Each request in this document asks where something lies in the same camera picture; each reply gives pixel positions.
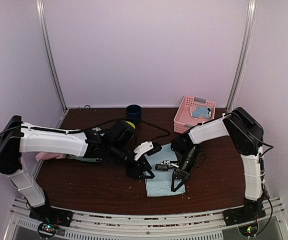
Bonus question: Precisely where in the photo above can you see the lime green bowl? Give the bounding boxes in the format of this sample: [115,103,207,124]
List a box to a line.
[125,121,136,129]

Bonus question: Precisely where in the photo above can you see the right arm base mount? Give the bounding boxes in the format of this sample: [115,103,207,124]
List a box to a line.
[223,206,266,238]

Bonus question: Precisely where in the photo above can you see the dark blue mug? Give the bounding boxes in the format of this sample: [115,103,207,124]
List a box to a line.
[126,104,142,125]

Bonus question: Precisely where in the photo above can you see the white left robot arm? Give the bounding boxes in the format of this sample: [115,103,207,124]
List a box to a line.
[0,115,155,222]

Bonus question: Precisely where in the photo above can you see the light blue towel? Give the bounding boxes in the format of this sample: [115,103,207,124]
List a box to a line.
[145,143,186,198]

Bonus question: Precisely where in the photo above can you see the mint green towel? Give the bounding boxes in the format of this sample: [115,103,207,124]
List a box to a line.
[66,154,103,163]

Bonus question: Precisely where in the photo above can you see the aluminium front rail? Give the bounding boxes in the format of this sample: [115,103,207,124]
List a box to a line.
[2,197,288,240]

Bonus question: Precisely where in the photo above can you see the pink towel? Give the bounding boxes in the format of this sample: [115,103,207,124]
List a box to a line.
[35,152,66,162]

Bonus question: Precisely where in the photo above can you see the pink perforated plastic basket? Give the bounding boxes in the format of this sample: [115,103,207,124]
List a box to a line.
[173,96,216,134]

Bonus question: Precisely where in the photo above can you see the left aluminium frame post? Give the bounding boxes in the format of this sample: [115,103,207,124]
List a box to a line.
[36,0,68,112]

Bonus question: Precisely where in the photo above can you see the patterned blue pastel towel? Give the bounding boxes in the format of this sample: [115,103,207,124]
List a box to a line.
[190,105,213,119]

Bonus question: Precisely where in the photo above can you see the right aluminium frame post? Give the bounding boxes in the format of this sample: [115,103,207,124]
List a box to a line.
[225,0,257,112]

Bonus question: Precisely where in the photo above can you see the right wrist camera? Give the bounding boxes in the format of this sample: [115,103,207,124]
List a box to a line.
[155,160,178,171]

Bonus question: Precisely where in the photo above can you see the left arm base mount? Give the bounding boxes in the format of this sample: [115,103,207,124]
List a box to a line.
[29,208,73,239]

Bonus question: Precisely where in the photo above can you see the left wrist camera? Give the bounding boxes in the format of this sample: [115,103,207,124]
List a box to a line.
[133,141,162,161]

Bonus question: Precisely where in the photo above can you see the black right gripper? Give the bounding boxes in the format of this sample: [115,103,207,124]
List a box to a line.
[172,146,200,193]

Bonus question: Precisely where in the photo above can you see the aluminium frame post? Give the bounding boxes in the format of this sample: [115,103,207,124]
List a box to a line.
[225,0,257,112]
[36,0,68,112]

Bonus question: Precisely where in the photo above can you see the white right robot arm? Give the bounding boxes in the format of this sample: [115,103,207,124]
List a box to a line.
[171,107,273,221]

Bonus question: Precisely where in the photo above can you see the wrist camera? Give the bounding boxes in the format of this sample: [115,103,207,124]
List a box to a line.
[155,160,178,171]
[133,141,162,161]

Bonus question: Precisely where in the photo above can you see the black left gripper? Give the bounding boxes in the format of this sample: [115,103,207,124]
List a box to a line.
[108,143,155,181]

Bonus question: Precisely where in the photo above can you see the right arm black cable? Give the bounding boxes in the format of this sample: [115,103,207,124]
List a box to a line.
[223,112,274,237]

